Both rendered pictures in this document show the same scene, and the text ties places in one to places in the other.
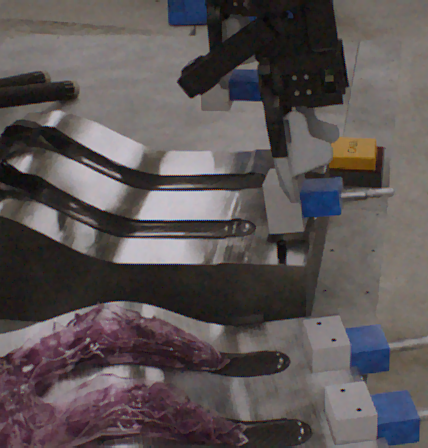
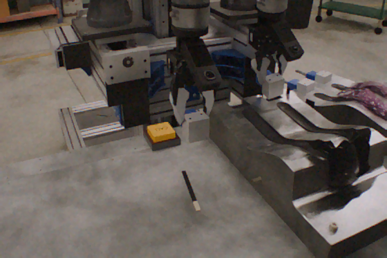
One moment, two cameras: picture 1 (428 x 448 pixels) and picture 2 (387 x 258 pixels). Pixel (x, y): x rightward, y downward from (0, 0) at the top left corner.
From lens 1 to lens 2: 1.91 m
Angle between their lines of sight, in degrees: 102
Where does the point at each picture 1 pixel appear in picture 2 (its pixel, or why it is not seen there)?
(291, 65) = not seen: hidden behind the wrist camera
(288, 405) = (329, 88)
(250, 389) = (332, 94)
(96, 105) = not seen: outside the picture
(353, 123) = (106, 155)
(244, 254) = (295, 99)
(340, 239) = not seen: hidden behind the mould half
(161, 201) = (285, 129)
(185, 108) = (118, 225)
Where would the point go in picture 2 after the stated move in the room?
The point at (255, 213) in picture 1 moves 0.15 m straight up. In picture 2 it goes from (270, 104) to (276, 52)
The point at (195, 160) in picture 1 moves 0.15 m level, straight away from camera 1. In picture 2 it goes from (244, 133) to (194, 155)
